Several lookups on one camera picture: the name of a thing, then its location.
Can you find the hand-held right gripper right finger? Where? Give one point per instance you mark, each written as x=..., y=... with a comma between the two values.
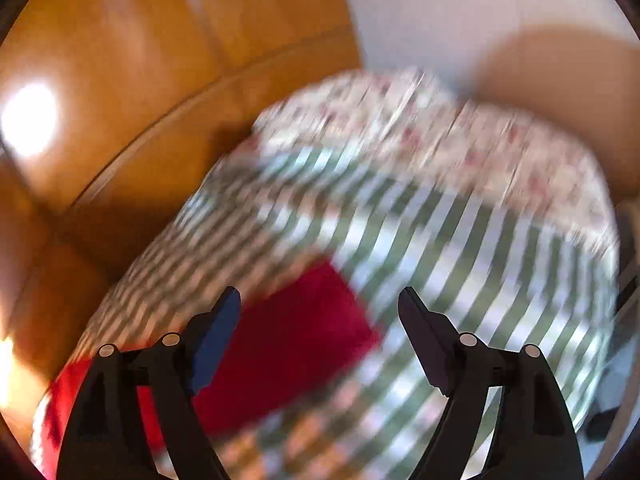
x=422, y=345

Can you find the tan headboard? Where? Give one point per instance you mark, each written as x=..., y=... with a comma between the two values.
x=550, y=70

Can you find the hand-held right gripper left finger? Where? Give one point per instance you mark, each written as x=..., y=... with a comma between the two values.
x=216, y=345

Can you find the floral pillow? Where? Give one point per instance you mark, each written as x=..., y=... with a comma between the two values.
x=400, y=120

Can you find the red knit garment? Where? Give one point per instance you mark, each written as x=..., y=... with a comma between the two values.
x=300, y=345

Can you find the wooden wardrobe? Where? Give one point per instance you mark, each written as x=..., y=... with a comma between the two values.
x=150, y=60

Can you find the green checked bed sheet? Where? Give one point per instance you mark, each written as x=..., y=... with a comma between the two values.
x=450, y=240

